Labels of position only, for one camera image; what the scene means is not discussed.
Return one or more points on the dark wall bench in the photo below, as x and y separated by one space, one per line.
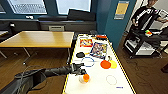
33 24

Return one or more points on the small red game piece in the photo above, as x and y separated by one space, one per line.
101 37

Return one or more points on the black wheeled cart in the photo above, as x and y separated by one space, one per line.
136 38

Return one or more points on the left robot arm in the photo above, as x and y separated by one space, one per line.
50 71

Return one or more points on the yellow wooden table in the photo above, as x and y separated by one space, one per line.
2 34
40 38

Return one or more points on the dark bench cushion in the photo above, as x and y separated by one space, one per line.
81 15

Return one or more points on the red game box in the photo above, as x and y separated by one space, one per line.
86 42

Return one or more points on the black flat disc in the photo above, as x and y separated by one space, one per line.
80 55

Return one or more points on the colourful snack packets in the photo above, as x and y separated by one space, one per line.
99 50

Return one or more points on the yellow flat disc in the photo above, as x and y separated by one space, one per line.
114 64

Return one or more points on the yellow gaming table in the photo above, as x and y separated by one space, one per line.
100 85

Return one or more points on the white cart box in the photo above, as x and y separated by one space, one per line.
143 48

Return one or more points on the grey chair back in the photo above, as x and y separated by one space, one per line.
56 28

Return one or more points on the small white sill box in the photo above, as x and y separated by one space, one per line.
30 17

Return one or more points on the bright wall window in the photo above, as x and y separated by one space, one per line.
2 9
28 6
73 6

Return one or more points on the yellow wall sign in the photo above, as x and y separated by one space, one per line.
121 9

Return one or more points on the small orange game piece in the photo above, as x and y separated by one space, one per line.
105 64

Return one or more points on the person in dark shirt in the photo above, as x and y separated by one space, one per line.
146 16

